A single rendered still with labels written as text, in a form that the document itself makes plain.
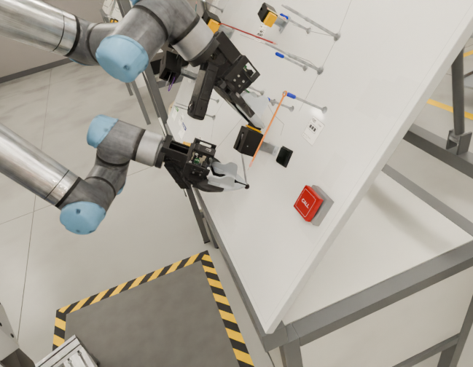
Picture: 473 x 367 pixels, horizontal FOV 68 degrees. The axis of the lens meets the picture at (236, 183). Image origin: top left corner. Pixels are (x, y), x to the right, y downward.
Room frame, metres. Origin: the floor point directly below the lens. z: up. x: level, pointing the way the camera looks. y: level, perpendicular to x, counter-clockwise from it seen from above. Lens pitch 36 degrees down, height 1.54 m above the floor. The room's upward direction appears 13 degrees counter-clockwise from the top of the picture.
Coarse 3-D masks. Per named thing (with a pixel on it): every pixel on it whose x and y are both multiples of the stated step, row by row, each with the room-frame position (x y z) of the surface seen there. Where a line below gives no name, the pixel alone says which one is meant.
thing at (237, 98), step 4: (228, 92) 0.67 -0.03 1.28; (232, 92) 0.66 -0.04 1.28; (236, 92) 0.67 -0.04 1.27; (232, 96) 0.66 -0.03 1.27; (236, 96) 0.66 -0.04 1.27; (240, 96) 0.66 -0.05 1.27; (236, 100) 0.66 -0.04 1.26; (240, 100) 0.66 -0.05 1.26; (244, 100) 0.66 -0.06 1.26; (240, 104) 0.66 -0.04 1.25; (244, 104) 0.67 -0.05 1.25; (244, 108) 0.66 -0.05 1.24; (248, 108) 0.66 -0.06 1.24; (248, 112) 0.66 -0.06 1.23; (252, 112) 0.67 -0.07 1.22; (248, 116) 0.67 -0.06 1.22; (252, 116) 0.67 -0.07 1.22
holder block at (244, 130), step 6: (240, 132) 0.71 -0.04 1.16; (246, 132) 0.69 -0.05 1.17; (252, 132) 0.68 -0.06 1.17; (240, 138) 0.70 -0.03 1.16; (246, 138) 0.68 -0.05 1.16; (252, 138) 0.68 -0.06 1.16; (258, 138) 0.68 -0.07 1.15; (234, 144) 0.71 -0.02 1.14; (240, 144) 0.68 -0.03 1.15; (246, 144) 0.67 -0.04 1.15; (252, 144) 0.68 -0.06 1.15; (258, 144) 0.68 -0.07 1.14; (240, 150) 0.67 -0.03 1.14; (246, 150) 0.67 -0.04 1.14; (252, 150) 0.67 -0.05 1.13; (252, 156) 0.67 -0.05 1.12
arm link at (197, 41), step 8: (200, 24) 0.69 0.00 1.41; (192, 32) 0.67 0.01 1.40; (200, 32) 0.68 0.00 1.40; (208, 32) 0.69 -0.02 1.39; (184, 40) 0.67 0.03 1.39; (192, 40) 0.67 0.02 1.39; (200, 40) 0.67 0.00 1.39; (208, 40) 0.68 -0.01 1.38; (176, 48) 0.69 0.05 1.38; (184, 48) 0.68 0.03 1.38; (192, 48) 0.67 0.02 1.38; (200, 48) 0.67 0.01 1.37; (184, 56) 0.69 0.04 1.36; (192, 56) 0.68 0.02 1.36
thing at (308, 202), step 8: (304, 192) 0.50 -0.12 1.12; (312, 192) 0.48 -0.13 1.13; (304, 200) 0.49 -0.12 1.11; (312, 200) 0.47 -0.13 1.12; (320, 200) 0.46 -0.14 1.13; (296, 208) 0.49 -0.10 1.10; (304, 208) 0.48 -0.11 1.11; (312, 208) 0.46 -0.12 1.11; (304, 216) 0.46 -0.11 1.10; (312, 216) 0.46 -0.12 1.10
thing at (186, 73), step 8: (168, 56) 1.39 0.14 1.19; (176, 56) 1.41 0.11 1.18; (160, 64) 1.42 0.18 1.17; (168, 64) 1.36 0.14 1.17; (176, 64) 1.38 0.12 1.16; (160, 72) 1.38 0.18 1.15; (168, 72) 1.41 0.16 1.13; (176, 72) 1.35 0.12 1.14; (184, 72) 1.40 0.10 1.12; (192, 72) 1.42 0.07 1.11
